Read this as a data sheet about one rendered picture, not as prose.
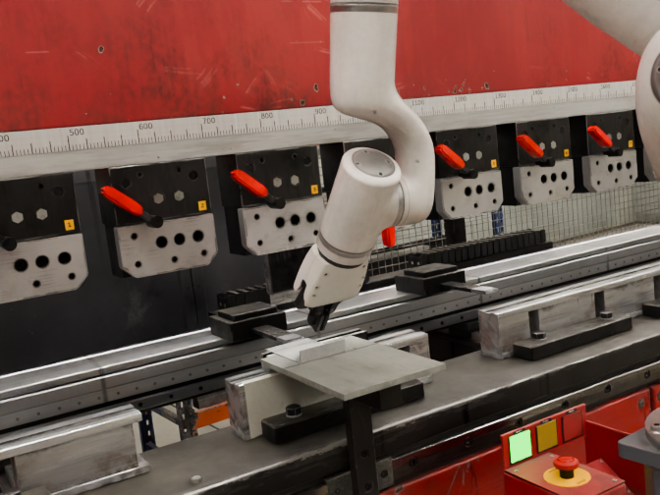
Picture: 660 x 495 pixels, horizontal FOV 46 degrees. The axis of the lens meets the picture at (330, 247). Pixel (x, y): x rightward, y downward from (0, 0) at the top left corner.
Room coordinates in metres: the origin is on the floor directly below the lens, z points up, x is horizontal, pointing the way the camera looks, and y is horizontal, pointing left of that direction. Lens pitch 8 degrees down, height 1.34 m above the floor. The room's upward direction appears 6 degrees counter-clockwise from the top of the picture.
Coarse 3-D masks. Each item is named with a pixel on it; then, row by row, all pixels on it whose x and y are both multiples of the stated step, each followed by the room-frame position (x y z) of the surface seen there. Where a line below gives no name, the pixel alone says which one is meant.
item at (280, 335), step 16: (256, 304) 1.52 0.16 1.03; (224, 320) 1.46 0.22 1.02; (240, 320) 1.45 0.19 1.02; (256, 320) 1.46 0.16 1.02; (272, 320) 1.47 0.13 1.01; (224, 336) 1.46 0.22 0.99; (240, 336) 1.44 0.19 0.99; (256, 336) 1.46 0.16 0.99; (272, 336) 1.37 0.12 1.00; (288, 336) 1.36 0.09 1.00
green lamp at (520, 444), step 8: (528, 432) 1.22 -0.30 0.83; (512, 440) 1.21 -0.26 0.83; (520, 440) 1.21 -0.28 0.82; (528, 440) 1.22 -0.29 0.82; (512, 448) 1.20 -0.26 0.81; (520, 448) 1.21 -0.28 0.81; (528, 448) 1.22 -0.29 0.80; (512, 456) 1.20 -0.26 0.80; (520, 456) 1.21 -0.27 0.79; (528, 456) 1.22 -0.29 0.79
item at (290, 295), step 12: (276, 252) 1.28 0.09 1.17; (288, 252) 1.29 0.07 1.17; (300, 252) 1.30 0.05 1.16; (264, 264) 1.28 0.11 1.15; (276, 264) 1.28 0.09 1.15; (288, 264) 1.29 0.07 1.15; (300, 264) 1.30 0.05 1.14; (276, 276) 1.27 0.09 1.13; (288, 276) 1.28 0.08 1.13; (276, 288) 1.27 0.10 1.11; (288, 288) 1.28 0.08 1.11; (276, 300) 1.28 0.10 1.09; (288, 300) 1.29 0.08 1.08
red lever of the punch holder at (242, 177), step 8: (232, 176) 1.18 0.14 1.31; (240, 176) 1.17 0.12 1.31; (248, 176) 1.19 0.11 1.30; (240, 184) 1.19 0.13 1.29; (248, 184) 1.18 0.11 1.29; (256, 184) 1.19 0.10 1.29; (256, 192) 1.19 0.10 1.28; (264, 192) 1.19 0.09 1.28; (272, 200) 1.21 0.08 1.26; (280, 200) 1.20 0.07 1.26; (272, 208) 1.22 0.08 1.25; (280, 208) 1.20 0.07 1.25
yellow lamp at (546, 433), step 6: (552, 420) 1.25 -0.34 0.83; (540, 426) 1.24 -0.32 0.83; (546, 426) 1.25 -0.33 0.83; (552, 426) 1.25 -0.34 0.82; (540, 432) 1.24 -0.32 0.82; (546, 432) 1.25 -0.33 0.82; (552, 432) 1.25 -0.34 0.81; (540, 438) 1.24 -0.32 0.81; (546, 438) 1.24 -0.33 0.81; (552, 438) 1.25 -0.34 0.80; (540, 444) 1.24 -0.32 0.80; (546, 444) 1.24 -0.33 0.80; (552, 444) 1.25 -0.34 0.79; (540, 450) 1.24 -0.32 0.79
